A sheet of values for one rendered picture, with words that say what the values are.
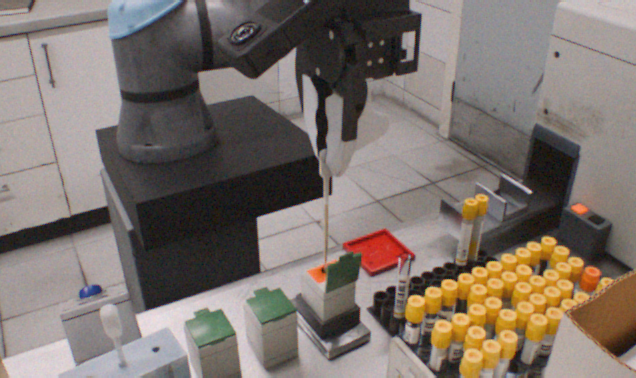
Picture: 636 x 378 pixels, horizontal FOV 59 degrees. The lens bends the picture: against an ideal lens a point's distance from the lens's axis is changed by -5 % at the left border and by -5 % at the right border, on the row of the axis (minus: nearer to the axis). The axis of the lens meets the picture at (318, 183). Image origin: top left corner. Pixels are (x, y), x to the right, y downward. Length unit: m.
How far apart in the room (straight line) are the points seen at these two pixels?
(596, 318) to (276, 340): 0.30
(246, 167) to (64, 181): 1.56
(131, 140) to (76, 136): 1.38
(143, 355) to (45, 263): 1.85
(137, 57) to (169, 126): 0.10
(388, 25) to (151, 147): 0.46
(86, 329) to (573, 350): 0.44
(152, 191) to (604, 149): 0.58
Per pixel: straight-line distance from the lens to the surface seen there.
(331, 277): 0.57
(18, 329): 2.11
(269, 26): 0.45
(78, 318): 0.61
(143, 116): 0.84
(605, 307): 0.56
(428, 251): 0.78
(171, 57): 0.82
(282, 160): 0.82
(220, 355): 0.58
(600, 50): 0.78
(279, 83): 3.15
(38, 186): 2.29
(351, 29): 0.47
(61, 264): 2.33
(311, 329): 0.64
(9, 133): 2.20
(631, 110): 0.76
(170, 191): 0.77
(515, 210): 0.79
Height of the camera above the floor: 1.34
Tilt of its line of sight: 31 degrees down
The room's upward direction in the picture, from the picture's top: straight up
